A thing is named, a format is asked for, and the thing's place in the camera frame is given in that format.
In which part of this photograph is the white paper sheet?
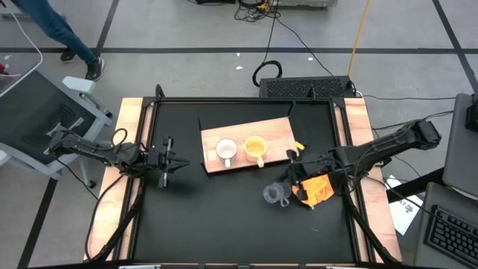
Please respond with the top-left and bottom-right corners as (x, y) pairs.
(384, 175), (425, 236)

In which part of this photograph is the person's black shoe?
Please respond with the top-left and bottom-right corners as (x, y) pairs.
(59, 47), (78, 63)
(84, 56), (106, 82)

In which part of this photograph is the black cable tangle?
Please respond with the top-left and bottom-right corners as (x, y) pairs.
(233, 0), (281, 22)

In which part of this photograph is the yellow mug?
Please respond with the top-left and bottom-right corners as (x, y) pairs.
(243, 135), (268, 169)

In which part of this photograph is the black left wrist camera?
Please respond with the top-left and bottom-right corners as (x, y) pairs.
(148, 148), (165, 165)

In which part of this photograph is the black floor cable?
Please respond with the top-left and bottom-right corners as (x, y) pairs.
(276, 18), (335, 78)
(360, 93), (456, 102)
(371, 110), (455, 132)

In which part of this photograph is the person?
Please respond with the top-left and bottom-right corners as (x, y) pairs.
(10, 0), (106, 82)

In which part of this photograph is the grey office chair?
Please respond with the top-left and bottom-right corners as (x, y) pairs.
(0, 63), (115, 188)

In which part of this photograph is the black desk leg bar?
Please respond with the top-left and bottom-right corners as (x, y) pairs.
(386, 167), (445, 203)

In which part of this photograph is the black perforated computer case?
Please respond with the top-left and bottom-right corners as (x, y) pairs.
(258, 75), (356, 99)

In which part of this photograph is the black keyboard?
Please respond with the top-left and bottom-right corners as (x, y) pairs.
(425, 204), (478, 268)

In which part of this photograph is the yellow cable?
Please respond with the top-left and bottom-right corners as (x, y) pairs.
(347, 0), (373, 78)

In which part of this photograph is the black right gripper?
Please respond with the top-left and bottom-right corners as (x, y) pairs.
(279, 149), (318, 202)

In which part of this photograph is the grey equipment box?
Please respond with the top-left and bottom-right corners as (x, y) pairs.
(276, 0), (339, 9)

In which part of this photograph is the black aluminium table frame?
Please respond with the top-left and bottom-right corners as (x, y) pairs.
(132, 84), (359, 265)

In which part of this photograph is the black monitor stand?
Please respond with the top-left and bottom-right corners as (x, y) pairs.
(465, 95), (478, 132)

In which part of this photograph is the black frame strut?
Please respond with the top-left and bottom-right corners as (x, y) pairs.
(341, 186), (403, 265)
(89, 179), (145, 262)

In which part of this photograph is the white cable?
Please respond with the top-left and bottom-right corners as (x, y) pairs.
(0, 7), (44, 78)

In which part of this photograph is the white mug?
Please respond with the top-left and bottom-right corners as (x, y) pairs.
(215, 137), (239, 169)

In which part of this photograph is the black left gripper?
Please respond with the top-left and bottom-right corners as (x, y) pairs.
(148, 135), (191, 189)

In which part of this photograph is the black cable with coil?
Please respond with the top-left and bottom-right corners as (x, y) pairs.
(252, 0), (284, 87)

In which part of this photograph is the clear glass cup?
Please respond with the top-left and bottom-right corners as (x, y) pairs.
(262, 182), (293, 208)

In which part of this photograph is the orange cloth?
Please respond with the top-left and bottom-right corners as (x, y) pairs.
(291, 173), (335, 210)

